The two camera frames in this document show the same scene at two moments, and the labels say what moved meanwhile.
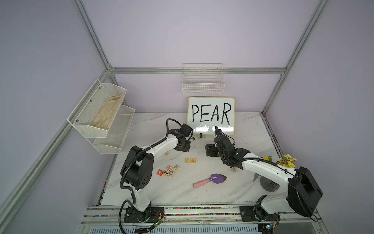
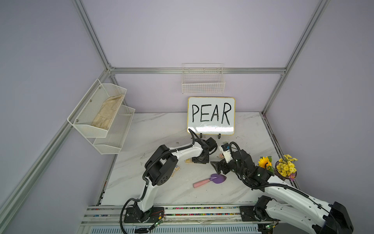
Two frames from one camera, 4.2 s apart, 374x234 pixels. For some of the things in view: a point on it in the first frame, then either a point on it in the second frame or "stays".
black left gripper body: x=185 y=147 to x=201 y=160
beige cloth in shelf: x=104 y=117 stays
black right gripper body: x=213 y=152 to x=230 y=166
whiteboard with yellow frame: x=204 y=113 stays
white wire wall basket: x=203 y=78 stays
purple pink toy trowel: x=215 y=178 stays
